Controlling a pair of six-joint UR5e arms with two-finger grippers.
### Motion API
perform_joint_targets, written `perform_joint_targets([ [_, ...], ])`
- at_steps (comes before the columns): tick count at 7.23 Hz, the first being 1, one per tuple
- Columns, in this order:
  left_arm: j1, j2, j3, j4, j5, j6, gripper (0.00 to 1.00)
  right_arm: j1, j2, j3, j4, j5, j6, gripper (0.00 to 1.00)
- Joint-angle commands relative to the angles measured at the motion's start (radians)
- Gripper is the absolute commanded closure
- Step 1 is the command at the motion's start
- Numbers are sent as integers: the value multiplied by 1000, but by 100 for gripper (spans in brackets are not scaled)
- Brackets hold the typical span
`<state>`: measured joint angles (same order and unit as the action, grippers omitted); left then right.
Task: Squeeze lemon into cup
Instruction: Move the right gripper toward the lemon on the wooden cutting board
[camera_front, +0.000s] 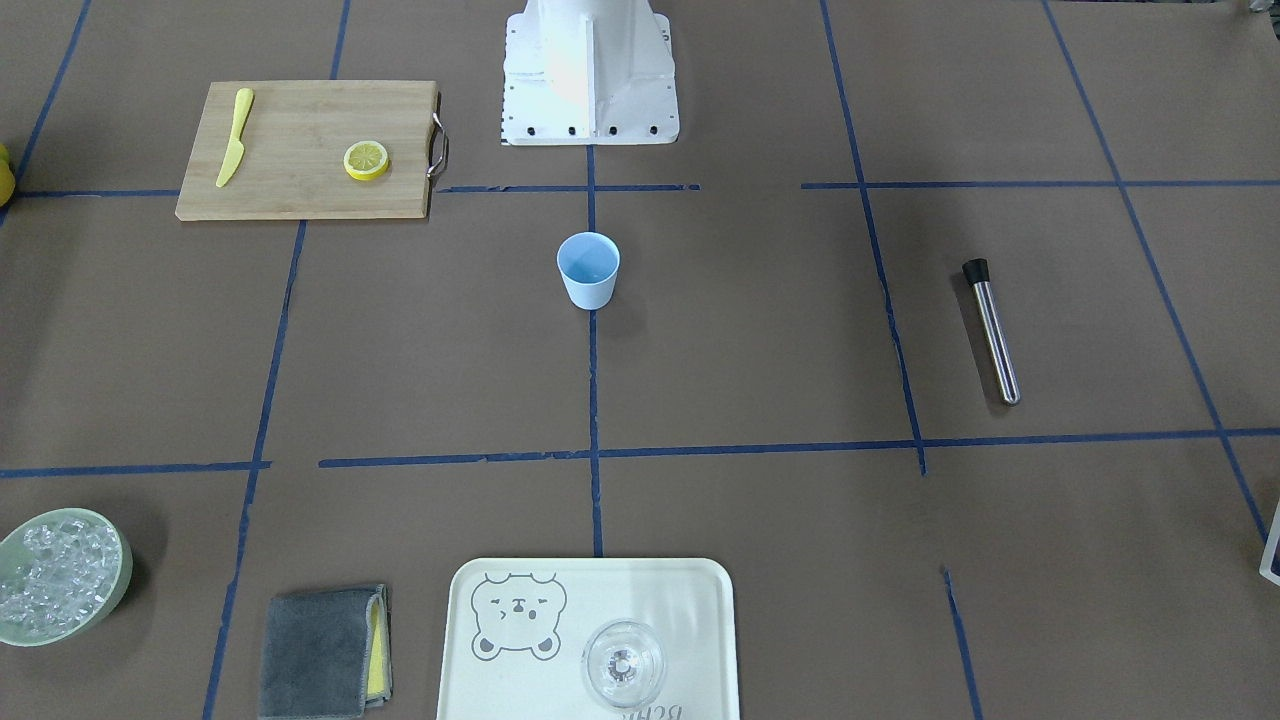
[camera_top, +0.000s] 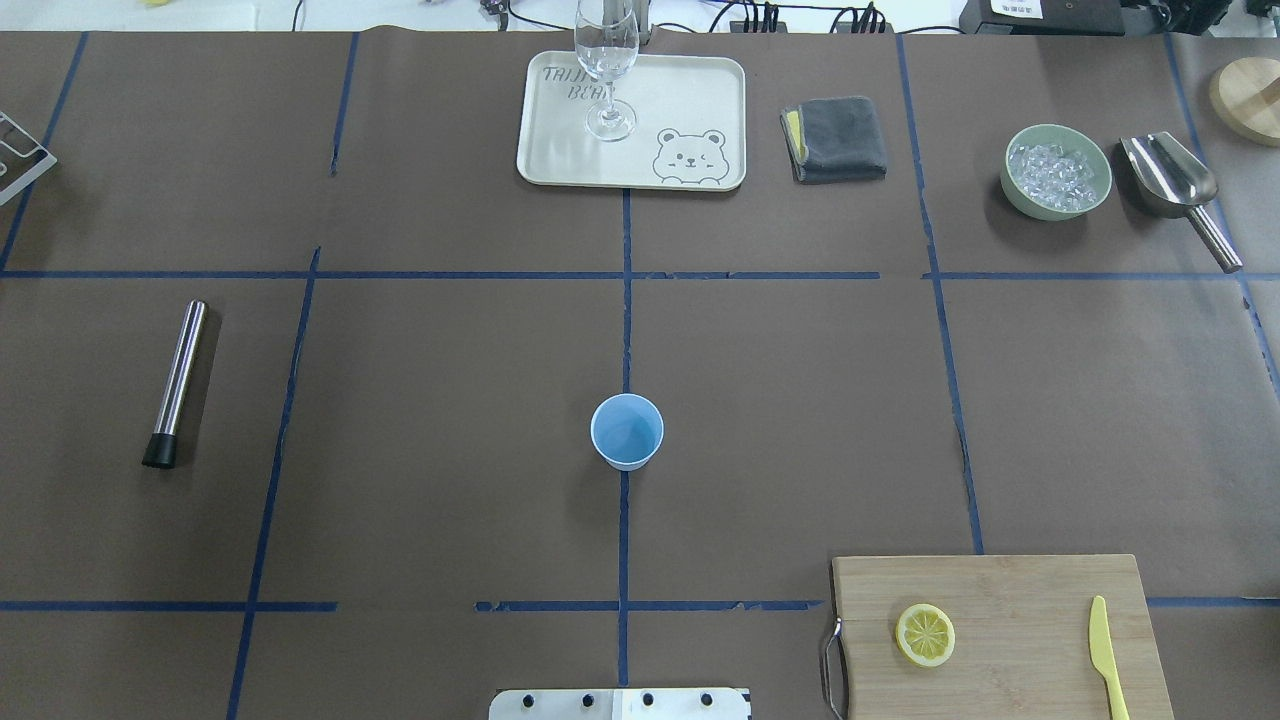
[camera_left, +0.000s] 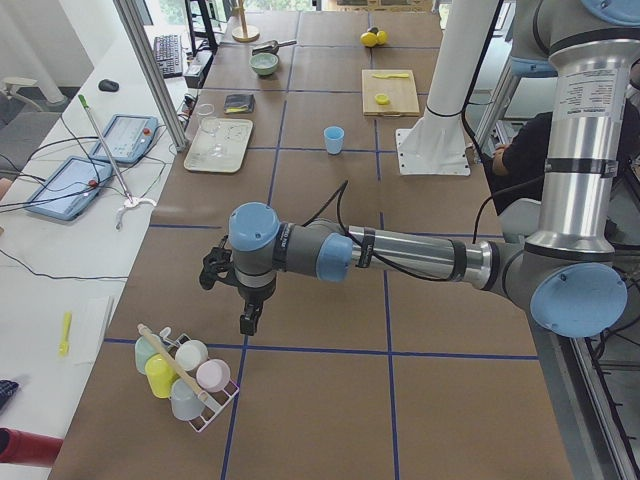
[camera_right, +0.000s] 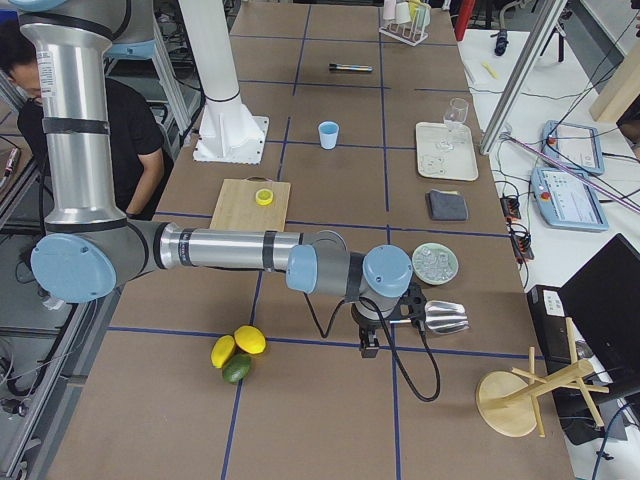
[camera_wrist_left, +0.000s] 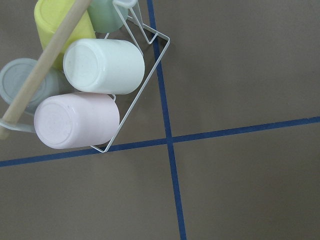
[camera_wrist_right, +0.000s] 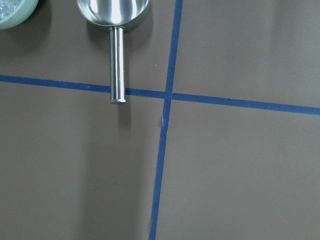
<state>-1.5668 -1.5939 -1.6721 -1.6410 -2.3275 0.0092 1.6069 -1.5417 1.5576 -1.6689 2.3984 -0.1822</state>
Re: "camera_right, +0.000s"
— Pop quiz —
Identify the bamboo cutting board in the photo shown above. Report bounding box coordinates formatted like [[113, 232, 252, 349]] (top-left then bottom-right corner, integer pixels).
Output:
[[210, 179, 291, 232]]

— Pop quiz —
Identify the green bowl of ice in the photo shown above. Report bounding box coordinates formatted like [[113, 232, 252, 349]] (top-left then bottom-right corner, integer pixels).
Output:
[[412, 243, 459, 286]]

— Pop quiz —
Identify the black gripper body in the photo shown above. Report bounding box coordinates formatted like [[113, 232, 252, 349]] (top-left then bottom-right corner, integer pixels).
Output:
[[351, 302, 392, 359]]

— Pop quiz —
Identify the grey folded cloth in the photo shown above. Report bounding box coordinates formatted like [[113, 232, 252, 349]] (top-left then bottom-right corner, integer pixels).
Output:
[[425, 190, 469, 221]]

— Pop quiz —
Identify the far blue teach pendant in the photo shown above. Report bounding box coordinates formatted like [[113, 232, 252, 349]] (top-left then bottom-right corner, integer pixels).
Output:
[[542, 120, 604, 175]]

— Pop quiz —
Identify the clear wine glass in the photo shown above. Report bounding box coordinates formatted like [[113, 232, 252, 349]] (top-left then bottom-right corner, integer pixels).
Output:
[[438, 98, 469, 151]]

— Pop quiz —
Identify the cream bear serving tray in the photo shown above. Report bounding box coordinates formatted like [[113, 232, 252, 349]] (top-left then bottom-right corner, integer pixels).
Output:
[[415, 122, 479, 181]]

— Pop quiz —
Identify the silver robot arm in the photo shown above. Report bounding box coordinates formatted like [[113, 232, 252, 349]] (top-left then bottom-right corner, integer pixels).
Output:
[[10, 1, 426, 358]]

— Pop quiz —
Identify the yellow lemon lower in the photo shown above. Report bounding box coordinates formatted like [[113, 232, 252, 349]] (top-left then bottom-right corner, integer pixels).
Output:
[[210, 335, 236, 369]]

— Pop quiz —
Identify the wooden cup tree stand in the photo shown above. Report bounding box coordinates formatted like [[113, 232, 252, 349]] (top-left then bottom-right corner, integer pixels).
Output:
[[476, 317, 609, 437]]

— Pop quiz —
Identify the person in black shirt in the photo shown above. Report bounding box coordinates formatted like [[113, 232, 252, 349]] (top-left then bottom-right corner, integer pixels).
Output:
[[1, 20, 172, 220]]

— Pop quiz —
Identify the steel ice scoop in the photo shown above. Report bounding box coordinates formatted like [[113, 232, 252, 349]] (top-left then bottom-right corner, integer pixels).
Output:
[[426, 300, 470, 335]]

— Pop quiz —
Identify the light blue plastic cup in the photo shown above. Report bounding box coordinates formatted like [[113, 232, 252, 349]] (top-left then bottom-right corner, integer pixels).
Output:
[[318, 121, 340, 150]]

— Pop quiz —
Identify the white wire cup rack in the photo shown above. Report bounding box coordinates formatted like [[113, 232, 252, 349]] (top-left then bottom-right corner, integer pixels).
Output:
[[379, 0, 431, 46]]

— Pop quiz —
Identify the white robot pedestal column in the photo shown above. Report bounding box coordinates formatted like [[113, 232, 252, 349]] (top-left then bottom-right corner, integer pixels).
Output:
[[179, 0, 269, 165]]

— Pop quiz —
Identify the yellow lemon upper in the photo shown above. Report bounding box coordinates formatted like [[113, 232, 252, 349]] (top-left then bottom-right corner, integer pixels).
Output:
[[233, 325, 267, 355]]

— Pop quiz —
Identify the near blue teach pendant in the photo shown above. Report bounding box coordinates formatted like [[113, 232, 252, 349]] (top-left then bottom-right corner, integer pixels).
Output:
[[531, 167, 609, 232]]

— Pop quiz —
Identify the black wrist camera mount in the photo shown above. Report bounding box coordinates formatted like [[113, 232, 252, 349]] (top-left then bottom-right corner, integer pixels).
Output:
[[389, 282, 427, 333]]

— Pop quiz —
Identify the steel muddler black tip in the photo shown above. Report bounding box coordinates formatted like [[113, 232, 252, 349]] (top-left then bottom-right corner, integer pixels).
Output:
[[328, 63, 374, 74]]

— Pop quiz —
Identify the yellow lemon slice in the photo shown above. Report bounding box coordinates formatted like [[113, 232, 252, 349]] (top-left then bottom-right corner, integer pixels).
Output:
[[254, 188, 275, 206]]

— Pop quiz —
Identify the aluminium frame post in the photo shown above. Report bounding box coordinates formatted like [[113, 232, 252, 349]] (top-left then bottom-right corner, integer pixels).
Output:
[[479, 0, 567, 155]]

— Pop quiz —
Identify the blue teach pendant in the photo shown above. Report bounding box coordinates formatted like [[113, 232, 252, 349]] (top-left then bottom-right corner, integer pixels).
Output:
[[542, 120, 604, 175], [531, 167, 609, 232]]

